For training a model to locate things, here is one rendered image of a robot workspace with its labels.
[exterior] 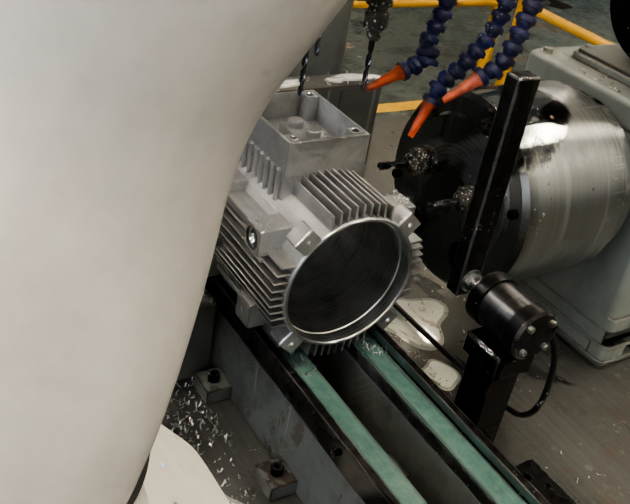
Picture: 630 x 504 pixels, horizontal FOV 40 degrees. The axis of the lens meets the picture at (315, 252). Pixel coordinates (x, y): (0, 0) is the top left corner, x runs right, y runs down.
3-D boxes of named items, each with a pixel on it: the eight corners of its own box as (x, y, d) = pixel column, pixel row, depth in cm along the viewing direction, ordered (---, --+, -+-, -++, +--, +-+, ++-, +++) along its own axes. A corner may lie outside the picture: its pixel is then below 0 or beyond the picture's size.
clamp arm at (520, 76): (441, 284, 97) (501, 68, 83) (462, 279, 98) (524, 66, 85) (460, 302, 94) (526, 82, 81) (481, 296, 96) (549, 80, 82)
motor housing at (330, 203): (183, 271, 104) (196, 128, 94) (317, 246, 114) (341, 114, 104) (260, 374, 90) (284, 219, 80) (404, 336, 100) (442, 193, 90)
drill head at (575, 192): (326, 236, 117) (359, 61, 104) (542, 196, 138) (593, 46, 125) (437, 346, 100) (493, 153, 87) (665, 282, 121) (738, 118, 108)
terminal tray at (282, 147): (227, 154, 98) (233, 95, 94) (307, 145, 104) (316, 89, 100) (277, 206, 90) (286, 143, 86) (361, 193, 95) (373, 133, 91)
